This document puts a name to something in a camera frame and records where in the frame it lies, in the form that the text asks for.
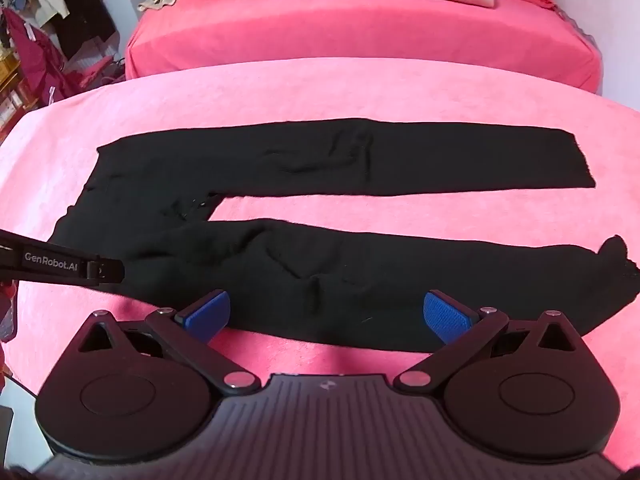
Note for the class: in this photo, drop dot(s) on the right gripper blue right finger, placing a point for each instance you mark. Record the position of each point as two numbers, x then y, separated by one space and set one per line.
446 317

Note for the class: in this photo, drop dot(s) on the black pants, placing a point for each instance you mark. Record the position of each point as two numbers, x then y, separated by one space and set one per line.
150 199

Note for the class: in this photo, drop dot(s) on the hanging clothes clutter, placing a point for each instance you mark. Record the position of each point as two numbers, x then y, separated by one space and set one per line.
52 50

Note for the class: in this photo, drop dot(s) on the red-pink covered bed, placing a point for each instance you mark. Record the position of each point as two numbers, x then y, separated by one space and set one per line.
513 35

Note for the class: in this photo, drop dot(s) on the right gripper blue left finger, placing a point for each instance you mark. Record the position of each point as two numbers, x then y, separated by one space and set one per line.
207 317

